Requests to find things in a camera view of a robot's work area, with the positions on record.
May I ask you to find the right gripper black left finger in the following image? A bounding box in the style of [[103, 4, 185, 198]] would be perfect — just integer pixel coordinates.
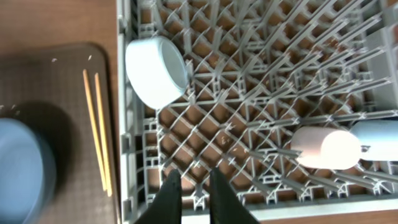
[[135, 169, 182, 224]]

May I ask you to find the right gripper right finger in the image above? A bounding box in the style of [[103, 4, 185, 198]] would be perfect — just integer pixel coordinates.
[[210, 167, 259, 224]]

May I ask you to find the wooden chopstick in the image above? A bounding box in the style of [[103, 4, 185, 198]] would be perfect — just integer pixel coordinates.
[[95, 73, 113, 197], [83, 69, 107, 192]]

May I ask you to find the pink plastic cup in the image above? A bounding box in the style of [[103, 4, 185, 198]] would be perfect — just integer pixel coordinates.
[[290, 126, 362, 170]]

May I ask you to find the light blue rice bowl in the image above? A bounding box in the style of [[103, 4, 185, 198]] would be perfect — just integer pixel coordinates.
[[125, 36, 188, 110]]

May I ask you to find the dark blue plate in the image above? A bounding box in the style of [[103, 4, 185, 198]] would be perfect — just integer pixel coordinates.
[[1, 118, 57, 223]]

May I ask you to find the light blue plastic cup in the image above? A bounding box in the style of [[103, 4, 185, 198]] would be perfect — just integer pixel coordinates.
[[350, 120, 397, 161]]

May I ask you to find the grey dishwasher rack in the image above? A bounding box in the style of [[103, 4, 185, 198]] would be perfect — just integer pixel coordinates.
[[116, 0, 397, 223]]

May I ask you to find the brown serving tray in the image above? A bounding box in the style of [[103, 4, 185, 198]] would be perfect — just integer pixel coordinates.
[[1, 43, 121, 223]]

